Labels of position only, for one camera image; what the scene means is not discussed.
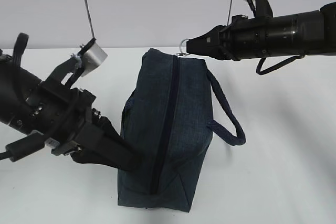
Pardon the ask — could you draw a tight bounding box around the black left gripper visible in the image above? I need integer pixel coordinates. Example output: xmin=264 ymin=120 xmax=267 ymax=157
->
xmin=25 ymin=78 xmax=142 ymax=171

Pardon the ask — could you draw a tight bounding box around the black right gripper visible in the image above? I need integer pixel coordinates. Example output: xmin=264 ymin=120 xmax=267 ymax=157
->
xmin=186 ymin=15 xmax=260 ymax=61

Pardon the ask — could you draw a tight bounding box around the dark blue lunch bag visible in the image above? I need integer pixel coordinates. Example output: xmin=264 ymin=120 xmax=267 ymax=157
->
xmin=118 ymin=48 xmax=246 ymax=212

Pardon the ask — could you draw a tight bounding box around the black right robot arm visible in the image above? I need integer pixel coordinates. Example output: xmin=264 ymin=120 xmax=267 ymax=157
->
xmin=186 ymin=3 xmax=335 ymax=61

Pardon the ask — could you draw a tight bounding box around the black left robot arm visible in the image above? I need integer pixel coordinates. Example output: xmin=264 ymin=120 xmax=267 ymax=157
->
xmin=1 ymin=59 xmax=142 ymax=171

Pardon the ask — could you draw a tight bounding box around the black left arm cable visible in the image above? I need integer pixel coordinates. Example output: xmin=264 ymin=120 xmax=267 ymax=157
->
xmin=0 ymin=32 xmax=79 ymax=162

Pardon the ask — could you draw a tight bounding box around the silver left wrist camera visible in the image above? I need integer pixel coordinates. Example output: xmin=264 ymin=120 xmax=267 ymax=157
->
xmin=78 ymin=38 xmax=108 ymax=77

